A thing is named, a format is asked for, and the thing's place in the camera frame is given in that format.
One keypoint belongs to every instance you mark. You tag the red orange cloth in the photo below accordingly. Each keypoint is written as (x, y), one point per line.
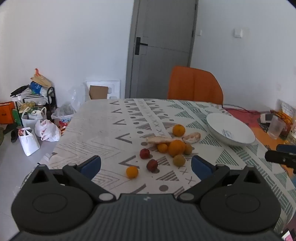
(245, 117)

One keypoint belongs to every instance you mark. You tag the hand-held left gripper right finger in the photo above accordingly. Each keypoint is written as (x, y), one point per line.
(200, 168)

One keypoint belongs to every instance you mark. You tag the large orange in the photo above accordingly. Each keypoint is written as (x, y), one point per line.
(176, 148)

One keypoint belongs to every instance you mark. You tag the orange box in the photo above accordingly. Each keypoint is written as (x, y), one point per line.
(7, 112)

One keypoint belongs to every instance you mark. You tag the clear plastic bag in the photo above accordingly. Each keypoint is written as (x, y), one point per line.
(75, 97)

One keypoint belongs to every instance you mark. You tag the black flat object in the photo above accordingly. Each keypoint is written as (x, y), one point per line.
(19, 90)

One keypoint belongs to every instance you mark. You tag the black metal rack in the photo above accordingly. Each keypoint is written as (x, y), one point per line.
(51, 97)

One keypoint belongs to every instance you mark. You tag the brown cardboard box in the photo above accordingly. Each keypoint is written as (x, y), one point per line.
(99, 92)

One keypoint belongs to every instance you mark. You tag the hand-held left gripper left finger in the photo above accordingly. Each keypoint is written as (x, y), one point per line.
(91, 166)

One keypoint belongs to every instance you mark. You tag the white bag with greens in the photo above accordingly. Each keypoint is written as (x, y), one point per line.
(31, 117)

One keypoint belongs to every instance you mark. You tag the white foam panel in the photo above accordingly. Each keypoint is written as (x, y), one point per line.
(114, 87)

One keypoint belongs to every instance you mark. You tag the small red fruit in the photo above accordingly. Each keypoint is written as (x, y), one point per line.
(152, 165)
(144, 153)

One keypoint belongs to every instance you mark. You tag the white red print bag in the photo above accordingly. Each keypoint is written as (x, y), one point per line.
(47, 131)

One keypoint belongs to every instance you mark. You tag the medium orange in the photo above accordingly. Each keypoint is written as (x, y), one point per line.
(178, 130)

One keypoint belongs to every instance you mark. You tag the pale peeled pomelo piece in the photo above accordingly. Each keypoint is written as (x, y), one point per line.
(159, 139)

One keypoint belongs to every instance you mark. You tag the white box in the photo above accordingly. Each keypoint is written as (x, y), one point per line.
(32, 99)

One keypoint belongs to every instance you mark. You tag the orange chair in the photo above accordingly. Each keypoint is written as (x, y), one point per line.
(194, 85)

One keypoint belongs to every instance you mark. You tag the white light switch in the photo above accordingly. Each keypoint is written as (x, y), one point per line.
(237, 32)

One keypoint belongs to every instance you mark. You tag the orange peeled grapefruit segment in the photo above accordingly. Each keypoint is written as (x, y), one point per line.
(191, 138)

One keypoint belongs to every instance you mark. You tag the patterned white tablecloth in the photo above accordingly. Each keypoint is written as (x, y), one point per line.
(104, 129)

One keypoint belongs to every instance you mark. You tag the white blue print bag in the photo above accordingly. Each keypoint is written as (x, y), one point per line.
(63, 117)

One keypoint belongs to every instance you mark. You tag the small orange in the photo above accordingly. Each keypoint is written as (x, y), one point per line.
(132, 172)
(162, 147)

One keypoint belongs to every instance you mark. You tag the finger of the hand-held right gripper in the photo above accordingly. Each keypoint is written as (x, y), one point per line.
(286, 148)
(281, 160)

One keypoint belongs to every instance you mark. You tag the green box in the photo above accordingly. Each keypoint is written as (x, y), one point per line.
(16, 117)

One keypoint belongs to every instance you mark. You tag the white plate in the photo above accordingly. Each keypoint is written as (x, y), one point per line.
(230, 127)

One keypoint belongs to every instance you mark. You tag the grey door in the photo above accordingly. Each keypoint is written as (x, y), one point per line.
(164, 46)

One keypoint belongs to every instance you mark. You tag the clear orange packet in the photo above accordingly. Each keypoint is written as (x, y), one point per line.
(288, 109)

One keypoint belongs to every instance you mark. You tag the small white plastic bag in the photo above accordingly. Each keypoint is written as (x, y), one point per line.
(29, 141)

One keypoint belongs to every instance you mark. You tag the small yellow-green fruit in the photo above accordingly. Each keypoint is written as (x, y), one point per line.
(179, 160)
(188, 149)

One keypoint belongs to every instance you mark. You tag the clear plastic cup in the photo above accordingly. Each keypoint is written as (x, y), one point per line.
(275, 126)

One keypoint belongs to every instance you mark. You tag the black shoes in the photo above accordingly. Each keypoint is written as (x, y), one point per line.
(15, 134)

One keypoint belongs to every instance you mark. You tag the small white device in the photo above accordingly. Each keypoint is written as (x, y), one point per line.
(266, 118)

